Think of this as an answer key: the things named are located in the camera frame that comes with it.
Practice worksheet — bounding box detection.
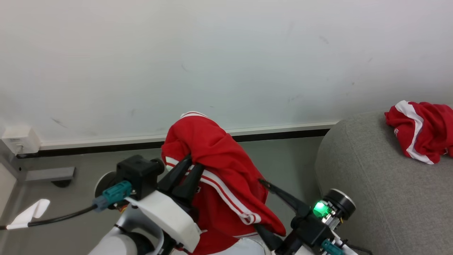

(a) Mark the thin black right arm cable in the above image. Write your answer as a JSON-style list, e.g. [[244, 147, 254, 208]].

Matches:
[[345, 243, 373, 255]]

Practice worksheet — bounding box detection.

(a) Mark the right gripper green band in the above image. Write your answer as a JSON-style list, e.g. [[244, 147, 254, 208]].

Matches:
[[253, 179, 341, 252]]

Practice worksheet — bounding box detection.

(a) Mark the white baseboard strip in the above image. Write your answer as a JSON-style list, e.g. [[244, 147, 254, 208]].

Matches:
[[40, 121, 340, 151]]

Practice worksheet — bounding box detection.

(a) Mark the teal left camera connector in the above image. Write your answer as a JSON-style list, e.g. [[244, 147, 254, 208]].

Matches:
[[93, 180, 133, 212]]

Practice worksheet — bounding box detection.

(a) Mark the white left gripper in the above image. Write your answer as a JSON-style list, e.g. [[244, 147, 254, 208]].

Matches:
[[125, 154, 205, 254]]

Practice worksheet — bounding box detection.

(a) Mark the teal camera connector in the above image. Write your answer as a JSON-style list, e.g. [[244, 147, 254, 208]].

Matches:
[[93, 180, 133, 212], [321, 239, 344, 255]]

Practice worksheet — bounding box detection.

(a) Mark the grey metal floor bracket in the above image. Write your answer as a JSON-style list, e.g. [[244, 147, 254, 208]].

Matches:
[[24, 167, 76, 182]]

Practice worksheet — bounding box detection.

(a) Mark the white wall outlet box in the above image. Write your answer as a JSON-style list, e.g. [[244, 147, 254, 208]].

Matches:
[[1, 126, 41, 155]]

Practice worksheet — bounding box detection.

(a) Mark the white cable tag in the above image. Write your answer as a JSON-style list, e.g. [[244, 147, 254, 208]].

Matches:
[[6, 199, 51, 230]]

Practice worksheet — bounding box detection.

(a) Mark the grey fabric sofa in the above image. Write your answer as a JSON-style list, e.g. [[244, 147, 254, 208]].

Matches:
[[314, 112, 453, 255]]

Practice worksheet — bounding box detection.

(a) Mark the red white-striped garment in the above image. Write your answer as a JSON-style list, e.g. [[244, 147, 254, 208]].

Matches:
[[161, 111, 287, 255], [385, 100, 453, 165]]

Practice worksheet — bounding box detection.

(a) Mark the black left camera cable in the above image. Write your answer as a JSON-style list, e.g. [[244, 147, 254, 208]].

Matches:
[[0, 205, 98, 231]]

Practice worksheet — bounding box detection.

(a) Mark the teal right camera connector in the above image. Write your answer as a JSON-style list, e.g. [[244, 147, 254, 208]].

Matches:
[[321, 239, 344, 255]]

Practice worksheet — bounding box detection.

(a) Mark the grey metal partition frame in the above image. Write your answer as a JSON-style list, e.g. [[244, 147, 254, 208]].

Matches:
[[0, 142, 28, 255]]

